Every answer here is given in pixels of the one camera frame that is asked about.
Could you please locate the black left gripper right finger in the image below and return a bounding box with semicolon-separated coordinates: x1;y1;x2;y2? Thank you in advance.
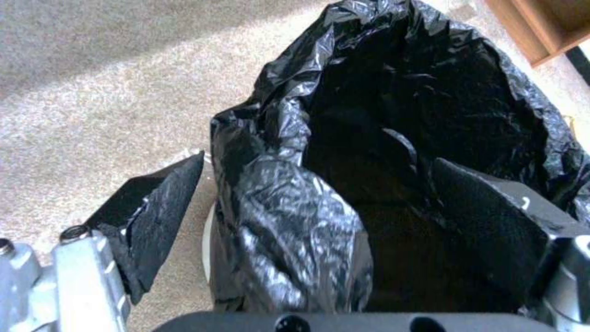
430;157;590;324

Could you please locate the wooden shelf unit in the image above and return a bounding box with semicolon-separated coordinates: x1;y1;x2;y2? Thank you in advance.
486;0;590;69

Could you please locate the white trash bin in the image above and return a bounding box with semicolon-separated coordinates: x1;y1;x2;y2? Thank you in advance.
198;202;218;288

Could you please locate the black plastic trash bag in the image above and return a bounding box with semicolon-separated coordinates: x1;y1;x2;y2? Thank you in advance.
209;0;590;314

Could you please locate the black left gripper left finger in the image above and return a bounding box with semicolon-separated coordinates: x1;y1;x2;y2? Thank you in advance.
0;150;206;332

